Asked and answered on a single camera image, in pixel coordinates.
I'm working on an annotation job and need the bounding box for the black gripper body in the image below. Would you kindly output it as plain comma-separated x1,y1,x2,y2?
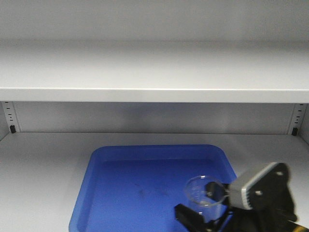
205,163,309,232

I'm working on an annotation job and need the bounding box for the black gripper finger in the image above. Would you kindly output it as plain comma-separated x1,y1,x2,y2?
205,181,229,197
174,203,206,229

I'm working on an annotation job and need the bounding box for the small glass beaker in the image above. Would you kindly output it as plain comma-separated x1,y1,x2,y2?
184,175,227,222

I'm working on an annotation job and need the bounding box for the grey cabinet shelf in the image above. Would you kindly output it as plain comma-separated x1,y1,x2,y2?
0,40,309,103

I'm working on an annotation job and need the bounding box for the blue plastic tray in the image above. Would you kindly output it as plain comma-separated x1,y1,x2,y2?
69,145,236,232

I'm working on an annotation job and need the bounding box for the right black shelf clip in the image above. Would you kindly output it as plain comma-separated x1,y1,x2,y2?
291,127,298,136

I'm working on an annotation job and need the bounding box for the black shelf clip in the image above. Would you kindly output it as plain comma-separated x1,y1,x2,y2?
9,125,16,134
291,127,298,136

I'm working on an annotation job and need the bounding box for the left black shelf clip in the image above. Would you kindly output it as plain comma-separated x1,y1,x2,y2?
9,125,16,134

